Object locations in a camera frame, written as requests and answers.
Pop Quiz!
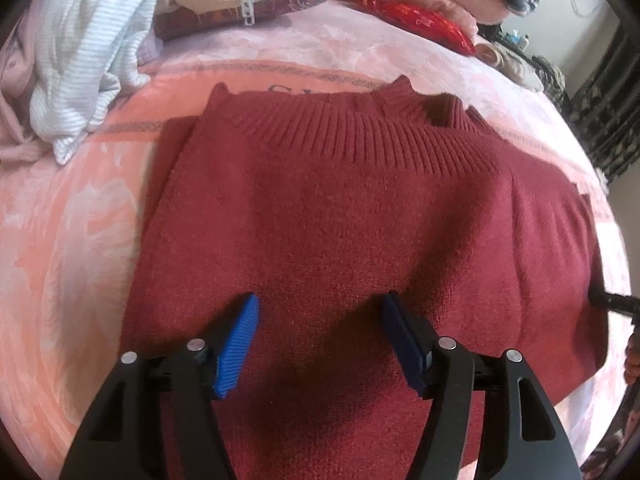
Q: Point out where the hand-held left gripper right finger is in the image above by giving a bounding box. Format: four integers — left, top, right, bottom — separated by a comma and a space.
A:
381, 291, 583, 480

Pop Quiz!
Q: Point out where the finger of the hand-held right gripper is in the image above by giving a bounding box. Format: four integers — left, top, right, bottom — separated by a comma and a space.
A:
589, 286, 640, 314

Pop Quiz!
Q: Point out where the dark red knit sweater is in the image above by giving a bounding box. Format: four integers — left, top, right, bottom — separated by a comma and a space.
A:
120, 75, 611, 480

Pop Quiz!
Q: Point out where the white ribbed knit garment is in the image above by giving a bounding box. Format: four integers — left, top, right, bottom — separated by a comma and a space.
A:
29, 0, 177, 166

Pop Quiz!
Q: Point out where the dark patterned curtain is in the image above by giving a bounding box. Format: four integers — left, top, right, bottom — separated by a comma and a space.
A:
565, 24, 640, 182

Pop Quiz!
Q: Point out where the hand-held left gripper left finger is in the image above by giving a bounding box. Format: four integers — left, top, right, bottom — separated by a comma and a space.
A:
59, 292, 261, 480

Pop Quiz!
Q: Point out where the red patterned pouch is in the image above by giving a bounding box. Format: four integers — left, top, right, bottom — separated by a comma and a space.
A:
357, 0, 479, 57

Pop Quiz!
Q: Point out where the plaid cloth on chair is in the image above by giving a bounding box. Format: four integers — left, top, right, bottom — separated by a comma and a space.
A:
532, 55, 567, 107

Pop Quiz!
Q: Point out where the dark nightstand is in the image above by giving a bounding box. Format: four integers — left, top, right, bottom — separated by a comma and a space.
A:
479, 20, 536, 54

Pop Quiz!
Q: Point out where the mauve garment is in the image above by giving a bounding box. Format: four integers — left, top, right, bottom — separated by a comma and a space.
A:
0, 10, 52, 162

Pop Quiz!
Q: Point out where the beige cap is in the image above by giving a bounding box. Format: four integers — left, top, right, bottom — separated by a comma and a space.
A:
475, 42, 544, 92

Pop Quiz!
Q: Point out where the pink patterned bed blanket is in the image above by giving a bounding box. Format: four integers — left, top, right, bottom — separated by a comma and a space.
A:
0, 0, 633, 480

